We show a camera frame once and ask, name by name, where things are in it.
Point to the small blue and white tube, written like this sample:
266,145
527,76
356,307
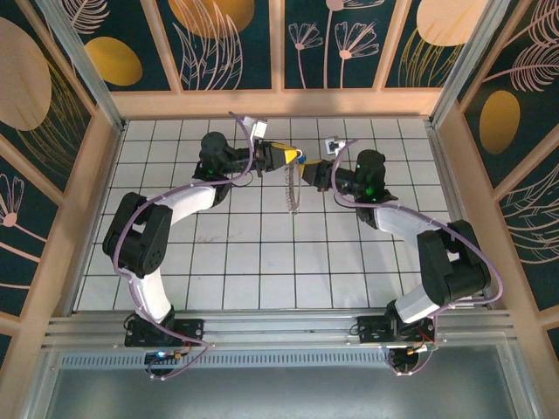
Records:
301,154

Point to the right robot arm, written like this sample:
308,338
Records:
450,266

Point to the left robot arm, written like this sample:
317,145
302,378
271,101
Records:
188,203

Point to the small controller board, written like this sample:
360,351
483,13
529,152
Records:
166,355
421,347

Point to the grey metal sheet panel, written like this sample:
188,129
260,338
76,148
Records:
279,393

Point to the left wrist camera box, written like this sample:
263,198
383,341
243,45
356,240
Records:
260,128

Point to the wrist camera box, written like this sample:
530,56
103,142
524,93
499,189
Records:
260,128
334,146

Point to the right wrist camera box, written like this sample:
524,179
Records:
334,146

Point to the aluminium side rail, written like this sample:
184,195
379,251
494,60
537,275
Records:
441,174

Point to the aluminium corner post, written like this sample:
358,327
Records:
84,65
465,65

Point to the aluminium extrusion rail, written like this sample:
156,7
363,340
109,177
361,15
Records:
279,325

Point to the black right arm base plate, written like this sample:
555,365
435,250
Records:
371,331

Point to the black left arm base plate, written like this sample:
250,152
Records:
188,328

